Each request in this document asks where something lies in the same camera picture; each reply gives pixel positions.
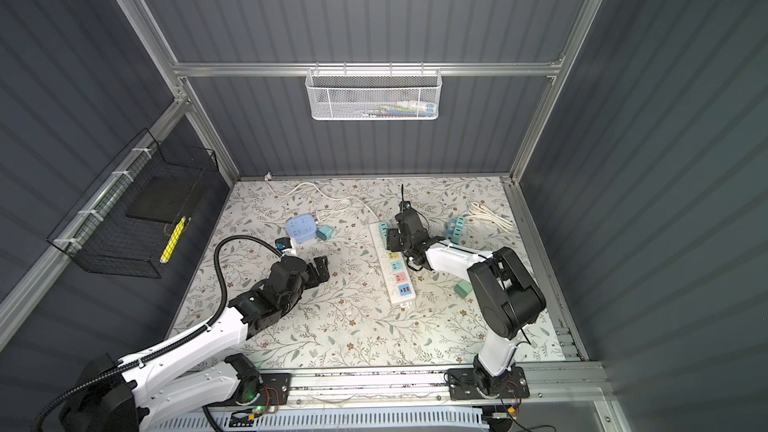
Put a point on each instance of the yellow marker pen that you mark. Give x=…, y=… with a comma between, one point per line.
x=173, y=240

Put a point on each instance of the black wire basket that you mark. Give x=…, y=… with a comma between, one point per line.
x=132, y=224

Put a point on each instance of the white wire mesh basket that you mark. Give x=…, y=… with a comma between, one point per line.
x=335, y=97

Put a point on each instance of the green charger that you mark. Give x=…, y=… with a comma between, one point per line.
x=463, y=289

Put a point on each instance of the teal usb power strip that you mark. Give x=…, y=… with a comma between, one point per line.
x=455, y=229

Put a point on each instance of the blue square socket cube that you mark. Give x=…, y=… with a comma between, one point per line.
x=301, y=228

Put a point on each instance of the floral table mat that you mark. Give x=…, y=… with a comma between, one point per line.
x=350, y=321

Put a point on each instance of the pens in white basket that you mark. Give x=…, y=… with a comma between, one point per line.
x=402, y=109

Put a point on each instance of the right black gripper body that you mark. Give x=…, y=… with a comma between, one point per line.
x=398, y=243

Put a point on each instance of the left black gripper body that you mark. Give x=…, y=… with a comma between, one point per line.
x=309, y=280

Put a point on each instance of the black pad in basket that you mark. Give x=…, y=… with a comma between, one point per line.
x=160, y=200

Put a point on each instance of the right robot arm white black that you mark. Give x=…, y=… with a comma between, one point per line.
x=507, y=295

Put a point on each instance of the white multicolour power strip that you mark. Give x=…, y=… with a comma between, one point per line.
x=395, y=274

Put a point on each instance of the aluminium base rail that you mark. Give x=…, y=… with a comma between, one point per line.
x=537, y=382

